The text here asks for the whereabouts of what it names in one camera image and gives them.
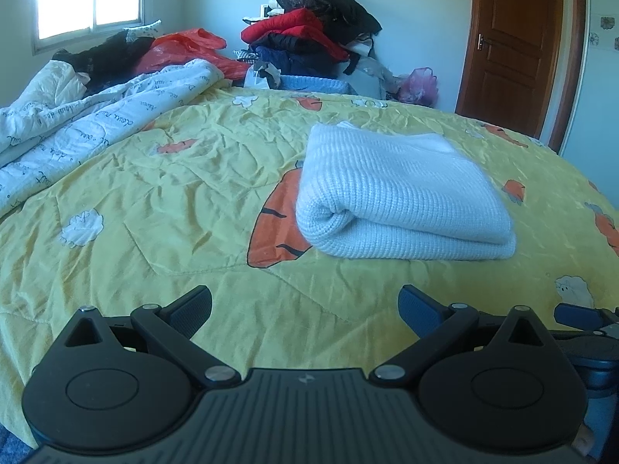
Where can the white garment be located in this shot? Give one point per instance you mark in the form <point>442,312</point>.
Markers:
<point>360,46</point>

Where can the black garment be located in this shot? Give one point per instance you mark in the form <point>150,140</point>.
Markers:
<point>333,5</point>

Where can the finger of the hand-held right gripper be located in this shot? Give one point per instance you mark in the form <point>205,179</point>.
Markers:
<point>580,316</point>

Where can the white plastic bag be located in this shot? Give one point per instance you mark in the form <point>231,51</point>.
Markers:
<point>258,77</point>

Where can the white printed quilt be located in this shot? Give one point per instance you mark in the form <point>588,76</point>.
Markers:
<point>72,121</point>

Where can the light blue sweater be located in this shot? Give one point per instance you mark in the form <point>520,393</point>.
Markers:
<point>314,83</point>

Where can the brown wooden door frame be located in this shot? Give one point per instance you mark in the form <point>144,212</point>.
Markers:
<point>573,58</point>

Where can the black cloth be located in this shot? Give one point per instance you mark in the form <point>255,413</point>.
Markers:
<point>106,55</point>

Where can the white knit sweater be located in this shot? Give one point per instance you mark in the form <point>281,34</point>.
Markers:
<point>396,188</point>

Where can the red plastic bag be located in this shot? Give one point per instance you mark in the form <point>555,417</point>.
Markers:
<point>179,46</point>

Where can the yellow carrot print bed cover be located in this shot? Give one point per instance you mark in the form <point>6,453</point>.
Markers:
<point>169,203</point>

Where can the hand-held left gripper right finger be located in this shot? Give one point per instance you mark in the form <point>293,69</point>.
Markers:
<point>419,308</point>

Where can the white floral cloth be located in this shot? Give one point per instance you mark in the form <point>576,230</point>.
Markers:
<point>142,30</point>

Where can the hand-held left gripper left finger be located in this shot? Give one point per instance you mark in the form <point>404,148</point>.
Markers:
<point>189,312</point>

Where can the red jacket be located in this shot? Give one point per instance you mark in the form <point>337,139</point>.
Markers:
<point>295,26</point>

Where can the dark blue jacket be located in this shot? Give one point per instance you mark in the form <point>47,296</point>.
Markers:
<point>295,55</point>

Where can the brown wooden door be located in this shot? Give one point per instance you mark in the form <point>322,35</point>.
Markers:
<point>512,43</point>

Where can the pink plastic bag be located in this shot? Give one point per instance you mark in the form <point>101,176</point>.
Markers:
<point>418,87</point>

